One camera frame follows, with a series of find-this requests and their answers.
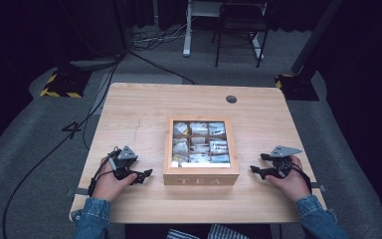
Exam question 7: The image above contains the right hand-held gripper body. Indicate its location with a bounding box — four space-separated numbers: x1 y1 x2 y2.
269 144 303 180

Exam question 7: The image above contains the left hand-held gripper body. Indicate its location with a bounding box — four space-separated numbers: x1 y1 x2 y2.
107 144 139 181

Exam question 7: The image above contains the wooden tea box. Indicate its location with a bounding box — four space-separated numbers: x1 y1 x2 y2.
162 116 241 186

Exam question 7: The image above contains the pile of tea bags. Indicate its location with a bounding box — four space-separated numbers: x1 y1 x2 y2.
172 120 231 164

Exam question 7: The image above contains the person's right hand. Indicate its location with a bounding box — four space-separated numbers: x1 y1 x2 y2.
265 154 312 203

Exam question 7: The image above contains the person's left hand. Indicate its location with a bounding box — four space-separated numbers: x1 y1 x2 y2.
92 156 139 203

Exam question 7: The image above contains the yellow-black striped stand base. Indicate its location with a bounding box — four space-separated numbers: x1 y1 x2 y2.
275 73 320 102
39 67 93 100

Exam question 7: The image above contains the person's striped clothing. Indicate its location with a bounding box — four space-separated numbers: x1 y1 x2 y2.
165 223 251 239

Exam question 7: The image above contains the dark slanted stand pole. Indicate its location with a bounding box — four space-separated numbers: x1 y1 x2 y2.
290 0 344 76

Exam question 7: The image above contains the black metal chair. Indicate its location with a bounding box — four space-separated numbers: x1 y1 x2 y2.
211 0 271 70

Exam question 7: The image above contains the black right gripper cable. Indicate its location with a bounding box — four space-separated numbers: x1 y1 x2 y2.
289 161 313 195

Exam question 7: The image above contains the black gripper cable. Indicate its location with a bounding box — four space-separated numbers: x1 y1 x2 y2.
289 161 313 195
87 146 121 197

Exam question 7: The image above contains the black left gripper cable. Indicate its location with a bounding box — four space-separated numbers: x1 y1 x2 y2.
87 146 121 197

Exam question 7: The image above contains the long black floor cable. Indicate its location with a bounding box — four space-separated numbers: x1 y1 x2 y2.
1 49 127 239

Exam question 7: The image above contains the bundle of floor cables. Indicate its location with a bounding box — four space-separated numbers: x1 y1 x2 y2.
128 16 198 86

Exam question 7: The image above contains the white desk frame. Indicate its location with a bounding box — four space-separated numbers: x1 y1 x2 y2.
182 0 269 61

